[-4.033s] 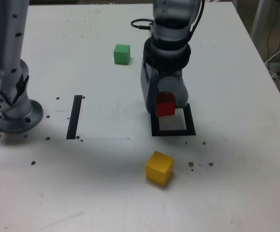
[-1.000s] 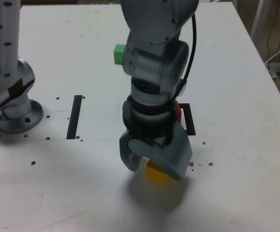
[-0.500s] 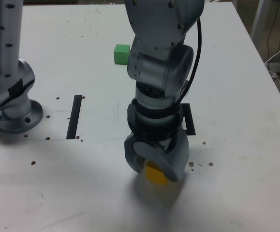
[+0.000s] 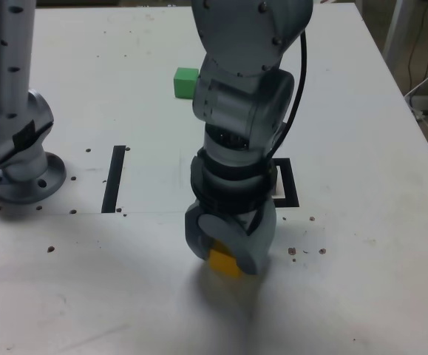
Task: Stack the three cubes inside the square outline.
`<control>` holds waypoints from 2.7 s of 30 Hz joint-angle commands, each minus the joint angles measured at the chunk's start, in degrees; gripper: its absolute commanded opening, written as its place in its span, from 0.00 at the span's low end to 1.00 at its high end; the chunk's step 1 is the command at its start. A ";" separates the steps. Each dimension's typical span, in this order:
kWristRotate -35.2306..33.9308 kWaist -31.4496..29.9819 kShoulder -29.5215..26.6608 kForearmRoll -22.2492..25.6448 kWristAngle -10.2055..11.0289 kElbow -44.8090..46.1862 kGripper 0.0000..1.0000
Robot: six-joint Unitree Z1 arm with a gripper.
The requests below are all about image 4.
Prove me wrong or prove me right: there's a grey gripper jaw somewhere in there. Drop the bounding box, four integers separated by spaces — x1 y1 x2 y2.
197 200 277 277
185 201 215 262

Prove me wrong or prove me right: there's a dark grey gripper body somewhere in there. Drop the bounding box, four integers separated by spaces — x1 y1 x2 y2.
197 202 263 236

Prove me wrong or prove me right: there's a yellow cube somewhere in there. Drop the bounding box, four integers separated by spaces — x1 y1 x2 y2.
208 239 245 281

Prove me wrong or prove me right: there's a green cube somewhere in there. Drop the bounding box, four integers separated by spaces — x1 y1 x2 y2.
173 67 200 100

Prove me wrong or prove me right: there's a black tape square outline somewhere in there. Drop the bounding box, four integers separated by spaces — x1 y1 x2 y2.
271 158 300 209

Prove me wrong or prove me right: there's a black tape strip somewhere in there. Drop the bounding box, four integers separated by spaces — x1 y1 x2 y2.
101 145 126 214

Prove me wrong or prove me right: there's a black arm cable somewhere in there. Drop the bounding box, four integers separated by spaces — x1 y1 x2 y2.
261 31 308 203

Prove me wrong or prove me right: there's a white cable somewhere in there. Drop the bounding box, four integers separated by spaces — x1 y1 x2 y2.
404 53 428 138

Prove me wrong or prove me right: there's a thin black cable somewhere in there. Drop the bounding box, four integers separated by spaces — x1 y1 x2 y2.
407 0 428 93

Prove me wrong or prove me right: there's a white frame leg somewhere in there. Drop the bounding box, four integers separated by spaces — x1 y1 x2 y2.
381 0 407 67

